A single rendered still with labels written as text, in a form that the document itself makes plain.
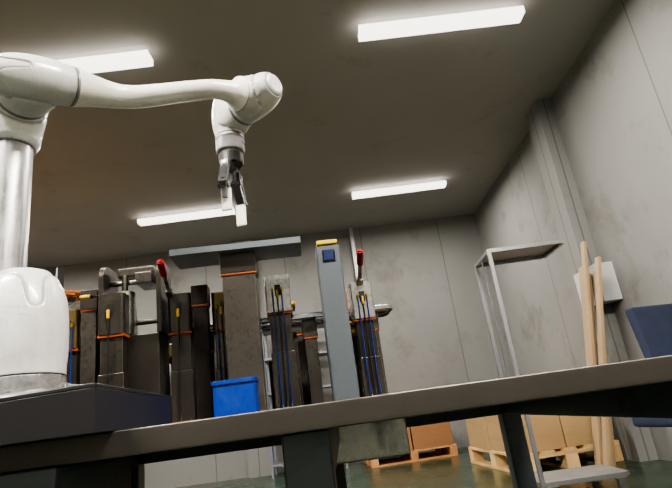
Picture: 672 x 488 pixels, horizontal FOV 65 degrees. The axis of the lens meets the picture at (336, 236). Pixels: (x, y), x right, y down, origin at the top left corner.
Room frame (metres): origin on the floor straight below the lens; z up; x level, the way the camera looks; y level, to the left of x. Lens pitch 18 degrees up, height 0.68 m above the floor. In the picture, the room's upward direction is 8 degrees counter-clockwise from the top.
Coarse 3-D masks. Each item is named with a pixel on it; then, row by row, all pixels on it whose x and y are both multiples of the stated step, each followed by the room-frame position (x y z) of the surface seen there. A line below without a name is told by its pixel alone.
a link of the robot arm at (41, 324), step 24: (0, 288) 0.93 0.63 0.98; (24, 288) 0.94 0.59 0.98; (48, 288) 0.97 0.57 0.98; (0, 312) 0.92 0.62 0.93; (24, 312) 0.93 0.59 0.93; (48, 312) 0.96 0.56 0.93; (0, 336) 0.92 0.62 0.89; (24, 336) 0.93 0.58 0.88; (48, 336) 0.96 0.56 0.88; (0, 360) 0.92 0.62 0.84; (24, 360) 0.93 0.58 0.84; (48, 360) 0.96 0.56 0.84
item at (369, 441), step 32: (416, 416) 2.37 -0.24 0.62; (448, 416) 2.37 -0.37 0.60; (480, 416) 2.38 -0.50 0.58; (512, 416) 2.38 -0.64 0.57; (608, 416) 1.44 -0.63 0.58; (640, 416) 1.29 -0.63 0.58; (192, 448) 2.34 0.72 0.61; (224, 448) 2.35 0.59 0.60; (288, 448) 0.91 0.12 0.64; (320, 448) 0.91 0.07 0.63; (352, 448) 2.08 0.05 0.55; (384, 448) 2.09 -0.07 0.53; (512, 448) 2.38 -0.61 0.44; (288, 480) 0.91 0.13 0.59; (320, 480) 0.91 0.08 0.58; (512, 480) 2.44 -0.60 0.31
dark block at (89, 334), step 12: (84, 300) 1.50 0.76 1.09; (96, 300) 1.50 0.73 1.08; (84, 312) 1.50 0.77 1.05; (96, 312) 1.51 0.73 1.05; (84, 324) 1.50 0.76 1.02; (96, 324) 1.51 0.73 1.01; (84, 336) 1.50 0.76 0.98; (96, 336) 1.51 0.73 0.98; (84, 348) 1.50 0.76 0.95; (96, 348) 1.51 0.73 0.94; (84, 360) 1.50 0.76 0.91; (96, 360) 1.51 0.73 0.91; (84, 372) 1.50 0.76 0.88; (96, 372) 1.51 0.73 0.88
